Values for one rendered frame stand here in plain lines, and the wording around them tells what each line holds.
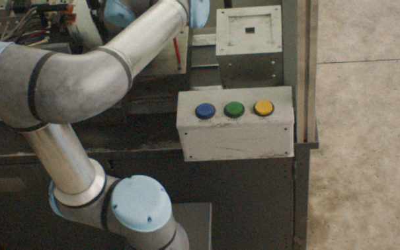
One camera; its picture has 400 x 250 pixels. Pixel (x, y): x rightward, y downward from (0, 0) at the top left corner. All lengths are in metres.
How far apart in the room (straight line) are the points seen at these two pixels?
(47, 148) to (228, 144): 0.54
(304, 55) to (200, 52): 0.53
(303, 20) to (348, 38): 1.66
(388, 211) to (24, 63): 1.69
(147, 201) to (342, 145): 1.39
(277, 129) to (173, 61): 0.37
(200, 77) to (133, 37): 0.70
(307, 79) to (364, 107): 1.25
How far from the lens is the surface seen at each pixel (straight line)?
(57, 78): 1.00
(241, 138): 1.56
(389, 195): 2.47
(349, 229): 2.38
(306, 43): 1.40
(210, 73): 1.82
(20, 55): 1.05
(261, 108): 1.52
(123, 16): 1.35
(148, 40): 1.15
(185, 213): 1.55
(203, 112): 1.52
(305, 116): 1.58
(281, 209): 1.95
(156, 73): 1.71
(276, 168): 1.77
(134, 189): 1.34
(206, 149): 1.59
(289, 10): 1.46
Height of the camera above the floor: 2.07
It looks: 51 degrees down
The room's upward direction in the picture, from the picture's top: 10 degrees counter-clockwise
